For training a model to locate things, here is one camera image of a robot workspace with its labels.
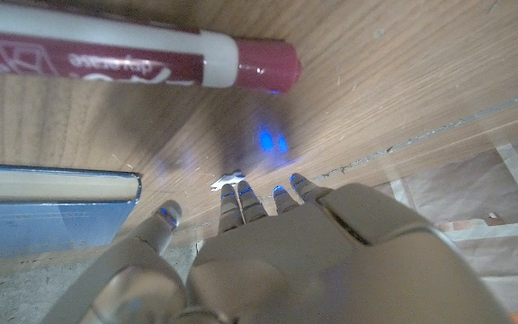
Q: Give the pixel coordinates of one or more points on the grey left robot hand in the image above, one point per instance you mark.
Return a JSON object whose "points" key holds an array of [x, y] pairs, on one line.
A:
{"points": [[308, 270]]}

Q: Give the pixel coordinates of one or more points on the white puzzle piece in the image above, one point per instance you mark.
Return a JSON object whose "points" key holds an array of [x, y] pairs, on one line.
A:
{"points": [[225, 179]]}

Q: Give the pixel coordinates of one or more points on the blue notebook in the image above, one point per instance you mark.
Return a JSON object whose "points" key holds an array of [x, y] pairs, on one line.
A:
{"points": [[38, 216]]}

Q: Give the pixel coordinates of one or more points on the maroon dry erase marker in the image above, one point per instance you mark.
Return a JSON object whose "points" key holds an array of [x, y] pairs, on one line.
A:
{"points": [[106, 49]]}

